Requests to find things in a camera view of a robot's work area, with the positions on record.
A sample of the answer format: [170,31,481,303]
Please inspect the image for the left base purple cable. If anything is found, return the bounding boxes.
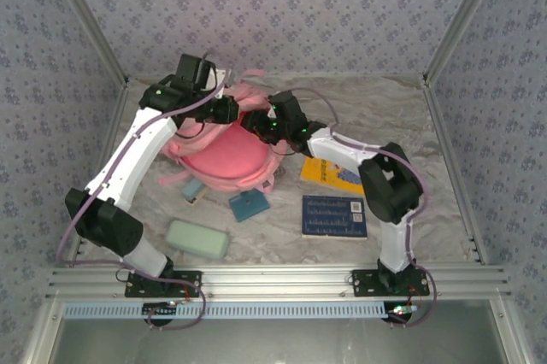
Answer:
[144,282,207,332]

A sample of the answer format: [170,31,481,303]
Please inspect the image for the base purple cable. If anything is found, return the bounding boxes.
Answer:
[144,282,207,332]
[391,267,441,329]

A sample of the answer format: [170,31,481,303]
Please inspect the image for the aluminium table side rail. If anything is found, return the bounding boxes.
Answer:
[421,77,491,266]
[66,81,132,269]

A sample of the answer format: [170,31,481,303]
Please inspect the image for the dark blue printed book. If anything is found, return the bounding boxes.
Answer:
[301,194,368,240]

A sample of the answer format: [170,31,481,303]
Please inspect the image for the teal grid-paper notebook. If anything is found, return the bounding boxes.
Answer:
[227,190,271,223]

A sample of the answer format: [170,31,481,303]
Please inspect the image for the black controller board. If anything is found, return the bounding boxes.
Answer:
[143,302,179,325]
[386,302,418,325]

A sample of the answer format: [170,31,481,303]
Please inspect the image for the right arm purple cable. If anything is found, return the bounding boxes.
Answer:
[273,86,430,271]

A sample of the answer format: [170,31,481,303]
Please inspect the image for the aluminium mounting rail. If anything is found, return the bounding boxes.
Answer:
[46,265,512,300]

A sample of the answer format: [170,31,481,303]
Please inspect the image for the pink backpack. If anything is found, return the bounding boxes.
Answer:
[158,68,285,194]

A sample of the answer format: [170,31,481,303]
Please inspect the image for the small teal box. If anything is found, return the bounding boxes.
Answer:
[182,178,207,208]

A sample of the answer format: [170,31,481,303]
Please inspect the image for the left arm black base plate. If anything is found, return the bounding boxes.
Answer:
[124,269,203,298]

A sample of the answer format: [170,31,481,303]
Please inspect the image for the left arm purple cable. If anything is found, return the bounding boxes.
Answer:
[56,50,234,267]

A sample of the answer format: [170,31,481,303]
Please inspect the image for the aluminium frame post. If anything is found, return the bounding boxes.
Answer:
[42,0,131,88]
[421,0,513,88]

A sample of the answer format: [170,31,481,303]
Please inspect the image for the yellow book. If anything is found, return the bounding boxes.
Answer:
[298,156,368,198]

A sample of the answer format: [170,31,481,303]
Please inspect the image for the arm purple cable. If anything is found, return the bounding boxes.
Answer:
[56,50,234,267]
[273,86,430,271]

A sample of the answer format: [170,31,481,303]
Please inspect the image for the grey metal sheet panel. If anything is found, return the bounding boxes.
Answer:
[25,299,531,364]

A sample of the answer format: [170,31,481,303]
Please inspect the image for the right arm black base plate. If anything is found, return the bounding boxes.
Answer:
[350,268,430,298]

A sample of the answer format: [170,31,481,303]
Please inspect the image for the right black controller board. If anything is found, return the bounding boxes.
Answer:
[386,302,418,325]

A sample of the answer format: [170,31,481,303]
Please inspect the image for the light blue slotted cable duct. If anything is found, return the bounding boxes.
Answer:
[62,302,414,320]

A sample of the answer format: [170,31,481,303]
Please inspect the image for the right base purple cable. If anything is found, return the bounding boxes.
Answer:
[391,267,441,329]

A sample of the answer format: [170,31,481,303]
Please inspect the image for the green pencil case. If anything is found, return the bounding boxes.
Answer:
[165,219,231,261]

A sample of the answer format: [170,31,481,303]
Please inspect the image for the left black controller board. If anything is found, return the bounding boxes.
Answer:
[143,302,179,325]

